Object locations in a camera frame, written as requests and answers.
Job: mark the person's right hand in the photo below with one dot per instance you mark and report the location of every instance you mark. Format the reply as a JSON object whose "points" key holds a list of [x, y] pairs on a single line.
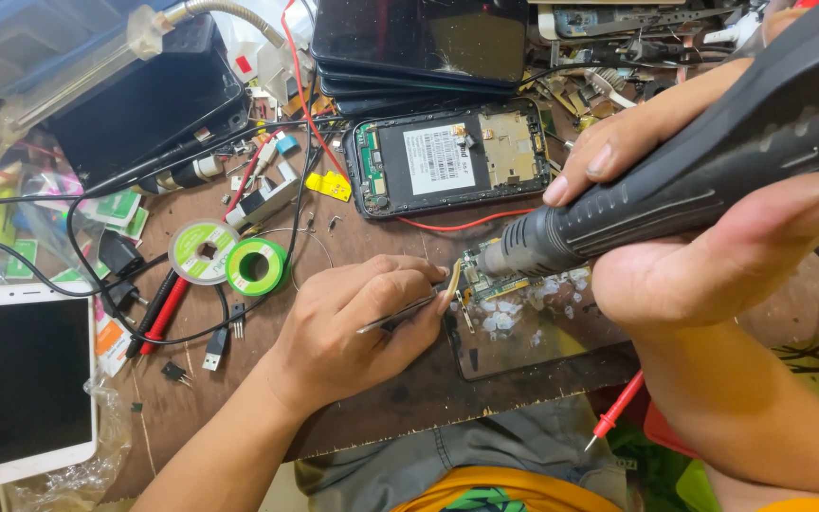
{"points": [[687, 277]]}

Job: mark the person's left hand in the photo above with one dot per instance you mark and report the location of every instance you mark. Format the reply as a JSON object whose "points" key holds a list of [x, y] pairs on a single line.
{"points": [[324, 334]]}

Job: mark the metal tweezers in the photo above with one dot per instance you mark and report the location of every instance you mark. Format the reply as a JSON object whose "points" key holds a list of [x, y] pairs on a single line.
{"points": [[399, 314]]}

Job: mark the black hot air gun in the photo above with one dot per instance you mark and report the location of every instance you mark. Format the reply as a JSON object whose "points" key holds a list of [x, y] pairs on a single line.
{"points": [[751, 149]]}

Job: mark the black three-pin component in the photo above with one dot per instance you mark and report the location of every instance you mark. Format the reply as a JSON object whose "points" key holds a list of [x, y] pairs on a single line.
{"points": [[237, 313]]}

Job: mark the white charger adapter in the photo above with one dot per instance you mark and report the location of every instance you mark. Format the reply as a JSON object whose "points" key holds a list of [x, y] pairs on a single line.
{"points": [[267, 200]]}

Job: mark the yellow plastic piece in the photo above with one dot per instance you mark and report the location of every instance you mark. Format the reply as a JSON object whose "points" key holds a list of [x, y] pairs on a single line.
{"points": [[330, 186]]}

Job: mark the red multimeter probe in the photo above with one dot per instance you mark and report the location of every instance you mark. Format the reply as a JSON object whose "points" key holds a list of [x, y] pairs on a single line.
{"points": [[164, 316], [616, 409]]}

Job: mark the black transistor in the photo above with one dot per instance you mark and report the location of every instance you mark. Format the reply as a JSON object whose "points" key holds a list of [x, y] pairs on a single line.
{"points": [[173, 370]]}

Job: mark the red plastic item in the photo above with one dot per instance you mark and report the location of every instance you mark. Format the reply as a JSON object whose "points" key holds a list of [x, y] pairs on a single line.
{"points": [[665, 434]]}

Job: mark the person's grey trousers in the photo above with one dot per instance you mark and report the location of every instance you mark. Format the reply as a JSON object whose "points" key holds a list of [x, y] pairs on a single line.
{"points": [[452, 441]]}

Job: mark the black multimeter probe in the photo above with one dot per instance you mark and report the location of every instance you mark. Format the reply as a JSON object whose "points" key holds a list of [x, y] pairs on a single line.
{"points": [[148, 316]]}

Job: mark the black glass work plate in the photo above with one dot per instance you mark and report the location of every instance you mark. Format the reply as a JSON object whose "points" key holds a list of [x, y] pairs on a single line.
{"points": [[523, 348]]}

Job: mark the green phone circuit board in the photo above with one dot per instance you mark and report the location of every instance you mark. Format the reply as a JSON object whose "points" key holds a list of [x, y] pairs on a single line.
{"points": [[498, 284]]}

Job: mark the blue cap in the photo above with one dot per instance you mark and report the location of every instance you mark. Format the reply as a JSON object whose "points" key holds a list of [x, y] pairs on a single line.
{"points": [[287, 143]]}

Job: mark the person's yellow shirt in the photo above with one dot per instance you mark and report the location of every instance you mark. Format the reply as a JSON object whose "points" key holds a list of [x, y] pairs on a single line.
{"points": [[452, 487]]}

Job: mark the green plastic bag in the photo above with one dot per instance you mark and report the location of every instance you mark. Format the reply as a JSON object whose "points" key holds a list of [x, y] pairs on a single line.
{"points": [[658, 476]]}

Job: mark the black power plug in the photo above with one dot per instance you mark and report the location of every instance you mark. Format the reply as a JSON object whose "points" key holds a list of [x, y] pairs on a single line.
{"points": [[121, 295]]}

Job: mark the black tool with white tape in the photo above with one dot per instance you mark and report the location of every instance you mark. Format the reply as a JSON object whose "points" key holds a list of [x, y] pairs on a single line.
{"points": [[196, 172]]}

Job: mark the opened black phone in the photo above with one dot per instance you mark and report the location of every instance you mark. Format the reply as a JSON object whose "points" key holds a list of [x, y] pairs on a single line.
{"points": [[445, 160]]}

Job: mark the orange white packet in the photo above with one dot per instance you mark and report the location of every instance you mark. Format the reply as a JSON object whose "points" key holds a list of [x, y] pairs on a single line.
{"points": [[109, 348]]}

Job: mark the green white sticker card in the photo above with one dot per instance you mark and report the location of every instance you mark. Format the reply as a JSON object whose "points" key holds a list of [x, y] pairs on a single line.
{"points": [[137, 222], [68, 274], [116, 206], [21, 259]]}

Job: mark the black charger adapter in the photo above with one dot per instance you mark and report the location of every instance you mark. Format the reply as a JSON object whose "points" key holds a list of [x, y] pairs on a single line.
{"points": [[119, 252]]}

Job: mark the heap of phone parts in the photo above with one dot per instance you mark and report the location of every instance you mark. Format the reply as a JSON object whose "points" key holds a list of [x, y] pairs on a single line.
{"points": [[616, 64]]}

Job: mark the clear plastic bag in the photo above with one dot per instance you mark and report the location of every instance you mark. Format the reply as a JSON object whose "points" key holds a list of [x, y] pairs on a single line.
{"points": [[107, 441]]}

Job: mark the black soldering iron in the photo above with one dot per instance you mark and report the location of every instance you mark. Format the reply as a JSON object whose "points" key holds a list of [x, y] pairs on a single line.
{"points": [[139, 167]]}

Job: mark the white paper with red sticker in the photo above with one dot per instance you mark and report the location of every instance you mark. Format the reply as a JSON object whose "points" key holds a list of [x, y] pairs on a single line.
{"points": [[244, 62]]}

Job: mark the black box device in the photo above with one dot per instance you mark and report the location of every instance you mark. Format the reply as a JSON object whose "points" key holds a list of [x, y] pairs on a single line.
{"points": [[146, 114]]}

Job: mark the white smartphone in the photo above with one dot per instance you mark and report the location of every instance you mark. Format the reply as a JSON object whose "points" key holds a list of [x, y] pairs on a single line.
{"points": [[29, 384]]}

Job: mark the clear plastic container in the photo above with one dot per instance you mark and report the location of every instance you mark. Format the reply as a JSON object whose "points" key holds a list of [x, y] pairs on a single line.
{"points": [[33, 57]]}

